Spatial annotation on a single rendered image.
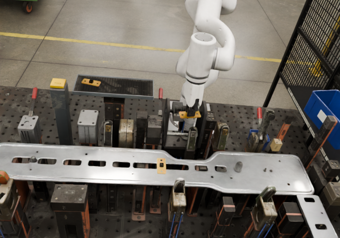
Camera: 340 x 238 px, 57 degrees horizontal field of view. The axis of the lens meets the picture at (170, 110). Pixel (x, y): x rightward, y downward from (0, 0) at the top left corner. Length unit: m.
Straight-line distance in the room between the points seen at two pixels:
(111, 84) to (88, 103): 0.64
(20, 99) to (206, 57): 1.46
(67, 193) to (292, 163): 1.00
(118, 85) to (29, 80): 2.19
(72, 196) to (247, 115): 1.38
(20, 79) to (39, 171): 2.33
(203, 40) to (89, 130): 0.65
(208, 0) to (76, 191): 0.86
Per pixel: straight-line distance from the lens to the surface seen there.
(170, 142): 1.52
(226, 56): 1.05
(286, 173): 1.52
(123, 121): 1.43
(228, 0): 1.41
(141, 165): 1.38
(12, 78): 3.67
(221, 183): 1.37
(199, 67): 1.06
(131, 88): 1.49
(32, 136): 1.50
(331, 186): 1.50
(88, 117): 1.40
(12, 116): 2.12
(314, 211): 1.45
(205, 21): 1.14
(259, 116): 1.54
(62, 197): 1.25
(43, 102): 2.16
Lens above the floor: 2.06
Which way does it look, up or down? 40 degrees down
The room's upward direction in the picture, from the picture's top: 9 degrees clockwise
